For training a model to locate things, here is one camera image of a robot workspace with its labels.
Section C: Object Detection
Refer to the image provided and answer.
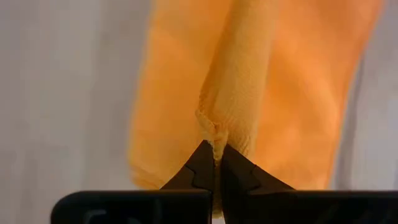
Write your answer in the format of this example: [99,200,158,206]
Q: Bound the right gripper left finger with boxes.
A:
[160,139,216,192]

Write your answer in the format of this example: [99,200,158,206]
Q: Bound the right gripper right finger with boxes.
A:
[220,143,295,224]

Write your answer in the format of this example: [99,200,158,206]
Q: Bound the orange microfiber towel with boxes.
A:
[127,0,385,218]

